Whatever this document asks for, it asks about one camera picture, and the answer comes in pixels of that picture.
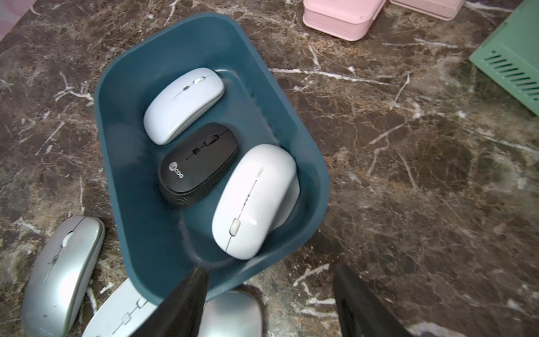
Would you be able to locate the silver mouse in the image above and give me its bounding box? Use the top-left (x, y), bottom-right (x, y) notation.
top-left (21, 216), bottom-right (105, 336)
top-left (198, 291), bottom-right (263, 337)

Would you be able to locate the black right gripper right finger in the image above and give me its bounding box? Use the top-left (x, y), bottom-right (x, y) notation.
top-left (332, 264), bottom-right (411, 336)

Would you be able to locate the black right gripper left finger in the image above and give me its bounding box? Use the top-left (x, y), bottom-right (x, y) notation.
top-left (132, 267), bottom-right (209, 337)

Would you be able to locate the light grey flat mouse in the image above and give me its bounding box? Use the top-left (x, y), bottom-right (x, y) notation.
top-left (143, 67), bottom-right (225, 145)

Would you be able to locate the teal storage box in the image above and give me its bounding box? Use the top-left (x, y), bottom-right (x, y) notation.
top-left (94, 13), bottom-right (330, 304)

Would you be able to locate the pink calculator on table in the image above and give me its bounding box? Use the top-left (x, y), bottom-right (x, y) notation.
top-left (390, 0), bottom-right (465, 21)

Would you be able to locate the white rounded mouse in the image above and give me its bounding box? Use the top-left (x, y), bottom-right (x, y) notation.
top-left (212, 144), bottom-right (300, 261)

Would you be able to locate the pink pencil case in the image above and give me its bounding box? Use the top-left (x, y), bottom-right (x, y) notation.
top-left (303, 0), bottom-right (386, 42)

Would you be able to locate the black mouse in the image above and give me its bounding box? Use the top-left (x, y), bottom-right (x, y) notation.
top-left (158, 122), bottom-right (239, 208)

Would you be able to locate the green file organizer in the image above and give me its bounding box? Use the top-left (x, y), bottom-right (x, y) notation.
top-left (470, 0), bottom-right (538, 115)

